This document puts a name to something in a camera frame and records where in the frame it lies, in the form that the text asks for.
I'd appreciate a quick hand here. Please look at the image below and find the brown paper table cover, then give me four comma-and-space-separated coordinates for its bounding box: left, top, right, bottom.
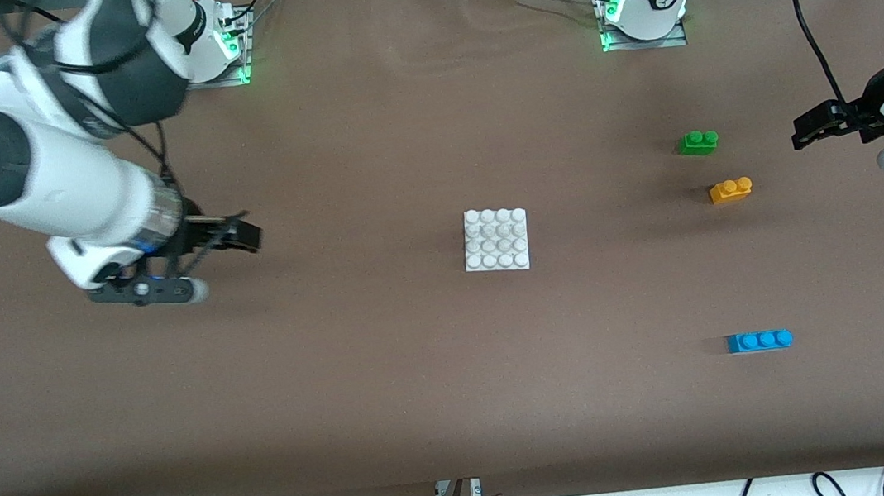
0, 0, 884, 496

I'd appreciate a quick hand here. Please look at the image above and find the yellow two-stud block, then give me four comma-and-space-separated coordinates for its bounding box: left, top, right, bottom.
707, 175, 755, 207

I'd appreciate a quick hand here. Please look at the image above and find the blue three-stud block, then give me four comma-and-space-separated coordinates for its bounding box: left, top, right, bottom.
725, 327, 796, 356

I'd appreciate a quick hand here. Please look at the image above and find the white studded base plate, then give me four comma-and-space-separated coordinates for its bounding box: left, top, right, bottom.
459, 203, 533, 278

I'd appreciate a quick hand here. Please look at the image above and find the small silver clamp plate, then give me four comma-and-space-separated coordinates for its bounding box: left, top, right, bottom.
434, 477, 484, 496

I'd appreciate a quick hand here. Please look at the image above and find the green two-stud block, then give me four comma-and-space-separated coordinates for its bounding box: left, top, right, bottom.
676, 127, 722, 160

